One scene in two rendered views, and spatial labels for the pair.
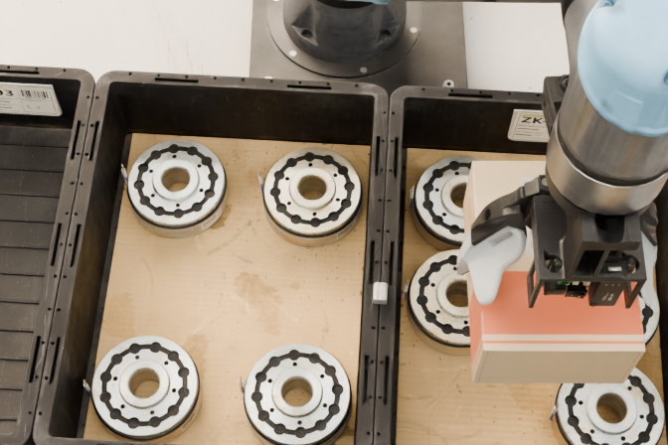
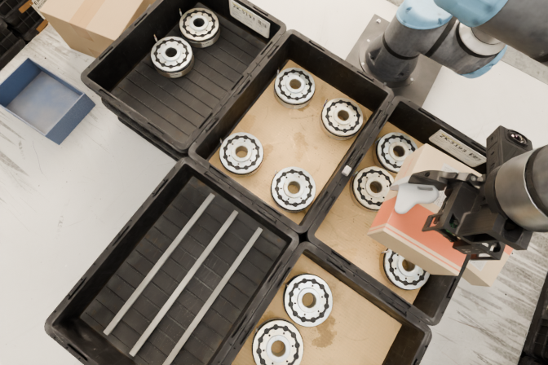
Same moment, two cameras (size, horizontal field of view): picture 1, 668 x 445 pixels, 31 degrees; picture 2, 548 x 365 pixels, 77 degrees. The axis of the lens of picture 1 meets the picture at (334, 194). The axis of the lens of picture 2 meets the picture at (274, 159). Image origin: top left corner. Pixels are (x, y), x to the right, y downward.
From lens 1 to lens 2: 0.38 m
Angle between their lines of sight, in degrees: 12
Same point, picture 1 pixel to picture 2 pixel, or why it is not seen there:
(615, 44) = not seen: outside the picture
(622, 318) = (455, 254)
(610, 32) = not seen: outside the picture
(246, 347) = (285, 159)
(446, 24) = (425, 83)
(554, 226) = (465, 204)
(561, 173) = (508, 186)
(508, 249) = (426, 195)
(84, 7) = (299, 9)
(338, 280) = (332, 155)
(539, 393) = not seen: hidden behind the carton
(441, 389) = (346, 217)
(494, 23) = (441, 93)
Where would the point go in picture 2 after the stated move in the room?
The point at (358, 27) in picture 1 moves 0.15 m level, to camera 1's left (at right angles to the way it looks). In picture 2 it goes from (393, 66) to (346, 41)
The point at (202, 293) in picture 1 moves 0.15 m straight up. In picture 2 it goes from (280, 131) to (287, 103)
